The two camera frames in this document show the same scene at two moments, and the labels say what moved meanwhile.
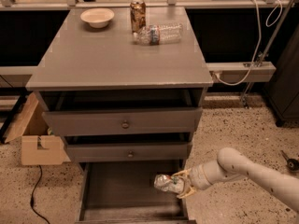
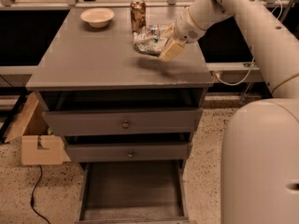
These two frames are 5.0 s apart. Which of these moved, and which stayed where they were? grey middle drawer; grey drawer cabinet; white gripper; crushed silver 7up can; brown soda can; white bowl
Moved: white gripper; crushed silver 7up can
Stayed: white bowl; brown soda can; grey middle drawer; grey drawer cabinet
